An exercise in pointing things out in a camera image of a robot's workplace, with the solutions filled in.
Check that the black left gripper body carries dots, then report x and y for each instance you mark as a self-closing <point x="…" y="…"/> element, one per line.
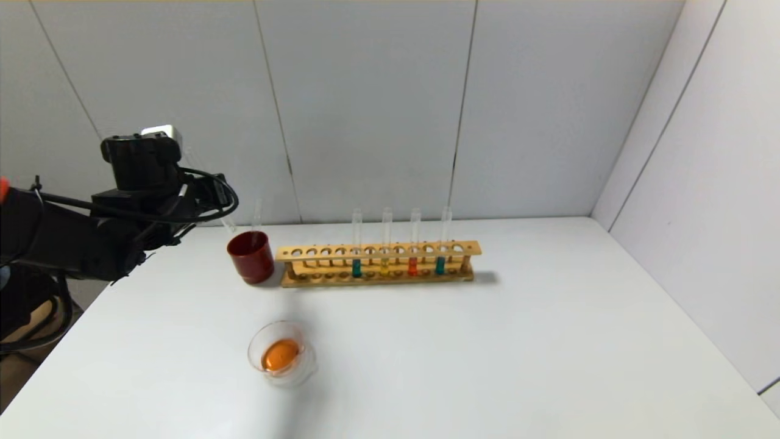
<point x="217" y="188"/>

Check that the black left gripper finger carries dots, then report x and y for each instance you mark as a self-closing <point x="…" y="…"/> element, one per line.
<point x="218" y="183"/>
<point x="223" y="204"/>

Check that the test tube red pigment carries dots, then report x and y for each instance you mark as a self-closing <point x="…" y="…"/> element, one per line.
<point x="257" y="213"/>
<point x="412" y="266"/>

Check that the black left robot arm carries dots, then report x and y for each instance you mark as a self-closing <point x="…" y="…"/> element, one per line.
<point x="61" y="238"/>

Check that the test tube green pigment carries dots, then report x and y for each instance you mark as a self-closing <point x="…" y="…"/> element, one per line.
<point x="440" y="266"/>
<point x="356" y="268"/>

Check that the wooden test tube rack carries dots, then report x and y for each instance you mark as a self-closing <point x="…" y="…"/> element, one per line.
<point x="378" y="250"/>

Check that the dark red cup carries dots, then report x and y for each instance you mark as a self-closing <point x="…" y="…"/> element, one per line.
<point x="251" y="259"/>

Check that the clear glass beaker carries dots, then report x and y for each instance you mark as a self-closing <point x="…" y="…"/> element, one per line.
<point x="281" y="360"/>

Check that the black chair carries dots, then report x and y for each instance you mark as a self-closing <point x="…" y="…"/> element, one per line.
<point x="24" y="299"/>

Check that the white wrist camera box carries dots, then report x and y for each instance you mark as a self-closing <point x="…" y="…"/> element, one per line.
<point x="161" y="131"/>

